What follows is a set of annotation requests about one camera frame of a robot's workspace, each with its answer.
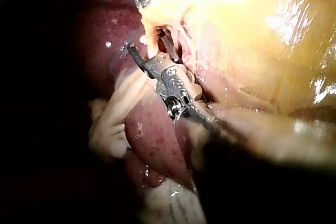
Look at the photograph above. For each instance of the right arm instrument jaw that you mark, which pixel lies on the right arm instrument jaw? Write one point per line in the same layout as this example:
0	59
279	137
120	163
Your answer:
168	45
137	56

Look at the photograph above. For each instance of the white clip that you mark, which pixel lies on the white clip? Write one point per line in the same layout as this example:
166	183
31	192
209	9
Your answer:
144	40

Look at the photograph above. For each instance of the dark red liver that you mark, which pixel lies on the dark red liver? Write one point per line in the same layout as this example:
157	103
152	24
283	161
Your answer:
110	32

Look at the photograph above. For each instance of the right arm instrument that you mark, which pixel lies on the right arm instrument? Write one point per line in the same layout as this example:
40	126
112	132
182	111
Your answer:
172	85

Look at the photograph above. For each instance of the dark right arm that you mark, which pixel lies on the dark right arm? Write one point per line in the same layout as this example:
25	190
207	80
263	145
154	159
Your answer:
267	182

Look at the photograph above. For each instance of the gallbladder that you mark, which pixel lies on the gallbladder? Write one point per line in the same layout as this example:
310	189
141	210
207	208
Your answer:
249	37

